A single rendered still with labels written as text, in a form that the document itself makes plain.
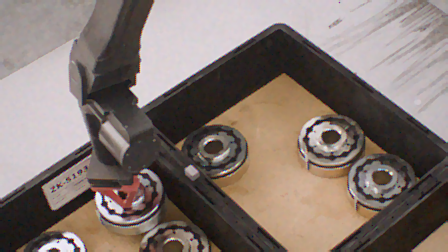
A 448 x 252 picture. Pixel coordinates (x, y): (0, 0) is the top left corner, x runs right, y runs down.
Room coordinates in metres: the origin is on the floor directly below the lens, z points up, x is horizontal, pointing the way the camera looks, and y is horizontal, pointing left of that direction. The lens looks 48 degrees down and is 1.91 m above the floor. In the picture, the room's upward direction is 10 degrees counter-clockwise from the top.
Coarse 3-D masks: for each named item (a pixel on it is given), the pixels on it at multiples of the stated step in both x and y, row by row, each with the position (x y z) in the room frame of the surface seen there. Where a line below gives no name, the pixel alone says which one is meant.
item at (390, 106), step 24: (240, 48) 1.06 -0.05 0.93; (312, 48) 1.04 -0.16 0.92; (168, 96) 0.98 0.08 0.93; (384, 96) 0.90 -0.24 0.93; (408, 120) 0.85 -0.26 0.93; (432, 144) 0.80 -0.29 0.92; (216, 192) 0.78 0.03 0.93; (408, 192) 0.72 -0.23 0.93; (240, 216) 0.73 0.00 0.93; (384, 216) 0.69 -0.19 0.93; (264, 240) 0.69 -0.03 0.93
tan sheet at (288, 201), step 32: (256, 96) 1.04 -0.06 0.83; (288, 96) 1.03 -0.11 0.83; (256, 128) 0.98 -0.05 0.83; (288, 128) 0.96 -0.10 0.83; (256, 160) 0.91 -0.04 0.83; (288, 160) 0.90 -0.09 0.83; (256, 192) 0.85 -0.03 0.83; (288, 192) 0.84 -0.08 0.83; (320, 192) 0.83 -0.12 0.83; (288, 224) 0.78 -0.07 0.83; (320, 224) 0.77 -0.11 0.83; (352, 224) 0.76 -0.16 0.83
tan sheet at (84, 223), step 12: (168, 204) 0.85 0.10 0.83; (72, 216) 0.86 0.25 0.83; (84, 216) 0.86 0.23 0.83; (96, 216) 0.85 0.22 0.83; (168, 216) 0.83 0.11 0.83; (180, 216) 0.83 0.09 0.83; (60, 228) 0.84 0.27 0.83; (72, 228) 0.84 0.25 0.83; (84, 228) 0.84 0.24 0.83; (96, 228) 0.83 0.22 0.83; (84, 240) 0.81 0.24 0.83; (96, 240) 0.81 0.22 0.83; (108, 240) 0.81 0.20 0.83; (120, 240) 0.80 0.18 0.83; (132, 240) 0.80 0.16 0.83
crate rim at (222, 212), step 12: (84, 144) 0.91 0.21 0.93; (72, 156) 0.89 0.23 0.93; (168, 156) 0.86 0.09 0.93; (48, 168) 0.88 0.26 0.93; (60, 168) 0.88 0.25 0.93; (180, 168) 0.84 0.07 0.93; (36, 180) 0.86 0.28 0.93; (12, 192) 0.84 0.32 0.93; (24, 192) 0.84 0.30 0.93; (204, 192) 0.79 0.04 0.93; (0, 204) 0.83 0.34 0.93; (216, 204) 0.76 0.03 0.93; (228, 216) 0.74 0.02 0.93; (240, 228) 0.71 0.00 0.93; (252, 240) 0.70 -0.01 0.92
